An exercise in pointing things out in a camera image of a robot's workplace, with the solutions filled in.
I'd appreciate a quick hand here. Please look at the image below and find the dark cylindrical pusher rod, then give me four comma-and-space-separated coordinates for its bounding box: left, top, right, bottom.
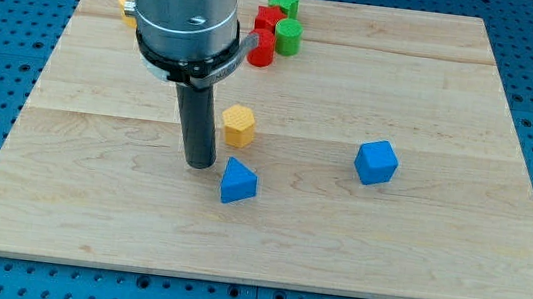
176, 85, 217, 169

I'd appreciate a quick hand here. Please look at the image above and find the yellow hexagon block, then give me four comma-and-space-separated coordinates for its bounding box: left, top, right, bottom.
222, 104, 256, 148

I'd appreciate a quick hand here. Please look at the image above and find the yellow block behind arm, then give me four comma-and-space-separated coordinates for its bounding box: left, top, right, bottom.
117, 0, 137, 29

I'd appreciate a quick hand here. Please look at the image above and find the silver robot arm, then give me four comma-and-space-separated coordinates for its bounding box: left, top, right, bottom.
125, 0, 241, 169

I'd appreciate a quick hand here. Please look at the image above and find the red cylinder block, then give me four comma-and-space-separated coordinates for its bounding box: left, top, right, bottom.
247, 28, 276, 67

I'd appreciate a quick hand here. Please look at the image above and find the blue triangle block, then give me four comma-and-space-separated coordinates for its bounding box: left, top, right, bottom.
220, 157, 258, 203

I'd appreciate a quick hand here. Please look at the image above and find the red star block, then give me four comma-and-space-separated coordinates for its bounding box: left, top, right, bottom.
253, 5, 288, 33

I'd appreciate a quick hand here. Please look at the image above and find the green cylinder block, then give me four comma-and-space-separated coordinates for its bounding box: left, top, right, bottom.
275, 18, 303, 57

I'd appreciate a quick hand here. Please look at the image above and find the green star block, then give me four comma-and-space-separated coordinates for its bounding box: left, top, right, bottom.
267, 0, 300, 19

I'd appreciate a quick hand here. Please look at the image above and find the blue cube block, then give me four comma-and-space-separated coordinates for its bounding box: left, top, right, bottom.
354, 141, 399, 185

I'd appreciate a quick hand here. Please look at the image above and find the metal hose clamp band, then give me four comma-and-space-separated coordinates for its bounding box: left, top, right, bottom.
135, 29, 261, 90

